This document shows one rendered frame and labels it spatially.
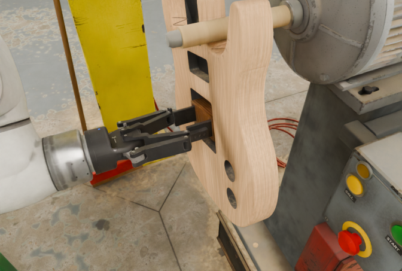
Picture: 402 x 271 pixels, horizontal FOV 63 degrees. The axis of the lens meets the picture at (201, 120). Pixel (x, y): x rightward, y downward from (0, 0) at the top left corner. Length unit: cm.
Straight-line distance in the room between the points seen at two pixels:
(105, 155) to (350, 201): 40
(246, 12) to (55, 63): 259
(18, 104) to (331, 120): 65
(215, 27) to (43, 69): 247
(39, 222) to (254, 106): 155
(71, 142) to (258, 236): 96
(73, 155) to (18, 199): 10
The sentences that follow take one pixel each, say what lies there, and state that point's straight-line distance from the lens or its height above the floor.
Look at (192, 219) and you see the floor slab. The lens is 171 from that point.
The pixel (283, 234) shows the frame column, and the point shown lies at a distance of 130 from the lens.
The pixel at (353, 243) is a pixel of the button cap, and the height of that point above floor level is 99.
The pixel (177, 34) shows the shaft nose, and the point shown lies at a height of 126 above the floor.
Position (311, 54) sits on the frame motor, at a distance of 58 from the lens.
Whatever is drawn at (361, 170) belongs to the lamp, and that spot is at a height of 111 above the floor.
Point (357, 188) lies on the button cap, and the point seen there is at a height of 107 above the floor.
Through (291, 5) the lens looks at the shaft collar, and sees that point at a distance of 55.
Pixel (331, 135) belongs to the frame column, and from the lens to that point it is 86.
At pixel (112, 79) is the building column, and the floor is 59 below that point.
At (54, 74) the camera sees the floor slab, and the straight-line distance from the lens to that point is 279.
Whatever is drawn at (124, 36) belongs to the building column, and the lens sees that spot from 147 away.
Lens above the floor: 149
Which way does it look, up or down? 44 degrees down
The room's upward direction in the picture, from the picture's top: straight up
